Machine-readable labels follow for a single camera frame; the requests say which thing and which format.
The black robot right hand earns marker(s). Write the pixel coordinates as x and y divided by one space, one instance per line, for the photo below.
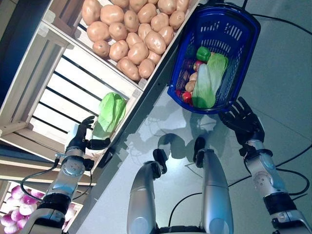
246 124

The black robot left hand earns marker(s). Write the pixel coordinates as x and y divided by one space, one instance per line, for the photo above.
80 139

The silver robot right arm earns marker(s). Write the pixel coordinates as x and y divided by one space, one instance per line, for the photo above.
263 175

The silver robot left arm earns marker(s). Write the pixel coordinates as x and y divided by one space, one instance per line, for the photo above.
68 180

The blue plastic shopping basket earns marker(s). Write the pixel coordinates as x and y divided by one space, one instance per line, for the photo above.
243 22

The black robot right foot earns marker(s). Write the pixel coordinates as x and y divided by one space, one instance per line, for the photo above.
199 151

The black robot foot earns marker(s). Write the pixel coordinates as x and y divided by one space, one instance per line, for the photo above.
199 151
159 157

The small red pepper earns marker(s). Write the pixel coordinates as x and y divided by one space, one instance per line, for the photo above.
187 96

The small brown potato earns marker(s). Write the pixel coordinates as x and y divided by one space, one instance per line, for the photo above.
194 76
190 85

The silver robot right leg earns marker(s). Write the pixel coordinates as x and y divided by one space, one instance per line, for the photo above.
214 195

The black robot left foot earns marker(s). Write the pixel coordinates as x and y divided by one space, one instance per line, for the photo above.
159 157

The green bell pepper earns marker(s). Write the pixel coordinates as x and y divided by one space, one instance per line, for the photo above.
203 54

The wooden slatted cabbage crate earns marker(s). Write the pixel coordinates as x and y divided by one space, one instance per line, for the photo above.
26 73

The wooden potato crate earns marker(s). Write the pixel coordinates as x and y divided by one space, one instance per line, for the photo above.
146 84

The vegetable display rack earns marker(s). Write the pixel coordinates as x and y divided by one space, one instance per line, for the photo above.
156 87

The black robot waist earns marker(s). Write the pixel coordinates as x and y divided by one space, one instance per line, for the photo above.
180 229

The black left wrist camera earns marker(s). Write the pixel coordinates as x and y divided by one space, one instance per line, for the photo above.
89 163

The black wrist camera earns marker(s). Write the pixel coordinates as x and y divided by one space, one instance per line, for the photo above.
89 163
243 151

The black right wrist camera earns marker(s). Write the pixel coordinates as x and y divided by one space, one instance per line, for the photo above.
243 151

